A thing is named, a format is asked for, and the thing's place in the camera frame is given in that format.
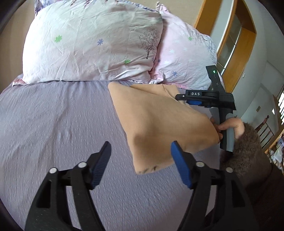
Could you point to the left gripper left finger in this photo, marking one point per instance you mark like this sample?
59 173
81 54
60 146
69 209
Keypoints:
50 210

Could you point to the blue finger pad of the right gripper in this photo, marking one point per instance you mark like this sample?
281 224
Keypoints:
194 102

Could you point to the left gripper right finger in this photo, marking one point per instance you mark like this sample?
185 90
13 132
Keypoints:
218 200

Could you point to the beige small garment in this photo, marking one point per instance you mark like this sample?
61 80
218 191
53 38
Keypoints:
152 119

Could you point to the right forearm brown sleeve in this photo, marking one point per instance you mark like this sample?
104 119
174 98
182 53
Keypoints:
262 180

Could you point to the person's right hand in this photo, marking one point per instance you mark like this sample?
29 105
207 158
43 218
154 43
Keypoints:
235 123

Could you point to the pink floral pillow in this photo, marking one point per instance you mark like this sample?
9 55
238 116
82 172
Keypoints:
182 54

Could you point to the lavender bed sheet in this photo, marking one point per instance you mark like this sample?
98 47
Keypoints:
59 124

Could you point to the white floral pillow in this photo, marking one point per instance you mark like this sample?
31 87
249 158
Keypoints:
92 41

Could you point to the wooden door frame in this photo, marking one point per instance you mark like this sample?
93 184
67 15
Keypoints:
230 24

